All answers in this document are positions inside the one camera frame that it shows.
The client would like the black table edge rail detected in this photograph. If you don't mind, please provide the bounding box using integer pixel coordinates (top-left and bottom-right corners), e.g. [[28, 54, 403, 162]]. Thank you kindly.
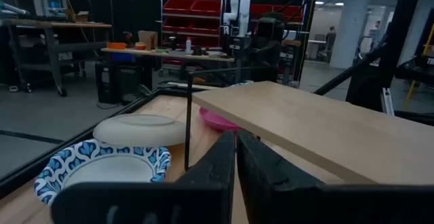
[[0, 88, 191, 198]]

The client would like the white column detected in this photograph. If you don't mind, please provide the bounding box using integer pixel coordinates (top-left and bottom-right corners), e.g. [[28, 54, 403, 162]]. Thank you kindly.
[[329, 0, 371, 69]]

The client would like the rack with red bins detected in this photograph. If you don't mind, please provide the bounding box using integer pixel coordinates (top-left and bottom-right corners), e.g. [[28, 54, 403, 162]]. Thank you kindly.
[[159, 0, 225, 48], [250, 0, 308, 82]]

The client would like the wooden shelf with black frame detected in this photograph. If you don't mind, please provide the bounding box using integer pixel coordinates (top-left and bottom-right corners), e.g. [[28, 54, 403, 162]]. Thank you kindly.
[[184, 66, 434, 186]]

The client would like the black diagonal frame strut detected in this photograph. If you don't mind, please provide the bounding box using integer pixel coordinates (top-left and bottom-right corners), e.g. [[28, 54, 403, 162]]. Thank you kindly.
[[313, 42, 389, 96]]

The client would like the silver aluminium extrusion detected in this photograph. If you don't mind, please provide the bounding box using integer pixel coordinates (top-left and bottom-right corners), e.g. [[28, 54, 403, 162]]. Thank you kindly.
[[381, 88, 396, 116]]

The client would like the person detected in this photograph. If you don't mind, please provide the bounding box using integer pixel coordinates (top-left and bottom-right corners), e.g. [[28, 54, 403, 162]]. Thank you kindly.
[[324, 25, 337, 62], [368, 20, 381, 54]]

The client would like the wooden worktable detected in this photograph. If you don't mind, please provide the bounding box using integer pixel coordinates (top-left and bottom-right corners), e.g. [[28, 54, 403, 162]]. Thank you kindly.
[[100, 46, 235, 82]]

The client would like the pink plastic plate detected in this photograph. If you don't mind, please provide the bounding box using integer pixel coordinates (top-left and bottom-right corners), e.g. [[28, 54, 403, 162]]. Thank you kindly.
[[199, 107, 242, 132]]

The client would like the black computer tower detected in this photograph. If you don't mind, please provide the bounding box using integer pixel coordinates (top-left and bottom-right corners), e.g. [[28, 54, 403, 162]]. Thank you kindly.
[[94, 62, 120, 105]]

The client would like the small open cardboard box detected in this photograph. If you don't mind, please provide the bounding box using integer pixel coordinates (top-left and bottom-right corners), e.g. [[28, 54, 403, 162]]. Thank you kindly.
[[74, 10, 90, 23]]

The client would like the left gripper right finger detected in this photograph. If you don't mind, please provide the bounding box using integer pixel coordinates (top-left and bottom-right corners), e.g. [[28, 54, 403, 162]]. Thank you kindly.
[[236, 130, 434, 224]]

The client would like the brown cardboard box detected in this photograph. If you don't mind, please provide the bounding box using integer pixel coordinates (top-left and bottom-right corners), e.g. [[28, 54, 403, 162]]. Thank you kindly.
[[138, 30, 159, 50]]

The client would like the yellow pole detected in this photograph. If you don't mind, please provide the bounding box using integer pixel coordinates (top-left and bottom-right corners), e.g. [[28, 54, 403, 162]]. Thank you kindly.
[[403, 23, 434, 111]]

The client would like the white bowl centre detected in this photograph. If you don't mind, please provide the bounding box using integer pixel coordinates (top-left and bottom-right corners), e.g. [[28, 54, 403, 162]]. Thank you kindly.
[[92, 113, 189, 147]]

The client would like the black rig frame post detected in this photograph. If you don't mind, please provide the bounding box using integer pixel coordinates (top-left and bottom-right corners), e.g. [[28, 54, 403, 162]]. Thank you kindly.
[[344, 0, 427, 113]]

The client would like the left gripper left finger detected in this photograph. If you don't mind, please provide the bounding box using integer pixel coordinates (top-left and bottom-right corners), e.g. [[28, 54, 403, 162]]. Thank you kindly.
[[50, 130, 237, 224]]

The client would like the blue patterned paper plate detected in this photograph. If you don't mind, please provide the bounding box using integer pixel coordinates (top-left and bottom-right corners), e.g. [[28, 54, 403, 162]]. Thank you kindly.
[[33, 138, 172, 206]]

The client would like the wooden workbench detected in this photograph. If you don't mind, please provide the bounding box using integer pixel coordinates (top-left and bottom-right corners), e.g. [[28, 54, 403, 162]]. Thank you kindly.
[[0, 18, 113, 98]]

